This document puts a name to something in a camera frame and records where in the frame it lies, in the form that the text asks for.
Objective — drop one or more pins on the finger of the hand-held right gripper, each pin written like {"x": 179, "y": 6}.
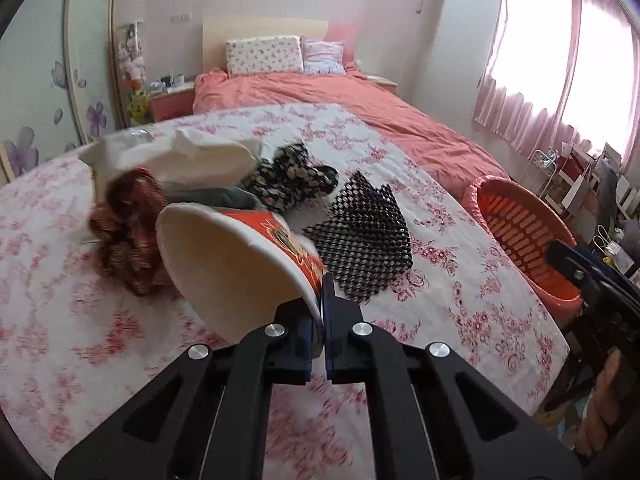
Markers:
{"x": 567, "y": 262}

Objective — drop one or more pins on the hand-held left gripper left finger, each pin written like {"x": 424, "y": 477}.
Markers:
{"x": 301, "y": 342}

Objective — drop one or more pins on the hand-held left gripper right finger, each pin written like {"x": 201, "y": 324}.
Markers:
{"x": 329, "y": 312}

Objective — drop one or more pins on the red plastic basket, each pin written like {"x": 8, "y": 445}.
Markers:
{"x": 505, "y": 210}

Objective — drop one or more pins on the red paper noodle cup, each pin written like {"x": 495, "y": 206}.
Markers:
{"x": 225, "y": 270}

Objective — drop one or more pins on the person's right hand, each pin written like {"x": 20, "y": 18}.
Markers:
{"x": 605, "y": 395}

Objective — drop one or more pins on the cluttered storage shelf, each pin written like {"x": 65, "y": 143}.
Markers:
{"x": 615, "y": 195}

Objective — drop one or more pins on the black mesh net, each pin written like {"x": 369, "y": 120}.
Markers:
{"x": 360, "y": 230}

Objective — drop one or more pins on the black floral cloth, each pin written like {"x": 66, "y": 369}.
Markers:
{"x": 285, "y": 175}

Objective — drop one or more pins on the grey-green cloth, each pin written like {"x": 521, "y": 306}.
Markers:
{"x": 225, "y": 196}

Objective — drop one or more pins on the pink window curtain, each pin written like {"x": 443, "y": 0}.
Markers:
{"x": 610, "y": 85}
{"x": 520, "y": 60}

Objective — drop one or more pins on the bed with pink duvet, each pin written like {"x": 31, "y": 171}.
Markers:
{"x": 350, "y": 100}

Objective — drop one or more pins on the beige nightstand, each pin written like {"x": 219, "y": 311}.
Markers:
{"x": 384, "y": 82}

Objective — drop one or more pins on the pink striped pillow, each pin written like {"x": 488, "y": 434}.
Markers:
{"x": 322, "y": 56}

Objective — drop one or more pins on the pink nightstand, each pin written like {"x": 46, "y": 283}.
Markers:
{"x": 172, "y": 105}

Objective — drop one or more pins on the clear plastic bottle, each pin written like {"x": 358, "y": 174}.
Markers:
{"x": 135, "y": 135}

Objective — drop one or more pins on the white floral pillow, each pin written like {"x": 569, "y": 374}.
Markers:
{"x": 265, "y": 55}

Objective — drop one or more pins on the beige headboard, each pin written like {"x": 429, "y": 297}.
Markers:
{"x": 260, "y": 30}

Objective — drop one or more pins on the hanging plush toys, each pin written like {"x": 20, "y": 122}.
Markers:
{"x": 134, "y": 70}

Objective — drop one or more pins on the wardrobe with purple flower decals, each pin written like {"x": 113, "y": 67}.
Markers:
{"x": 30, "y": 85}

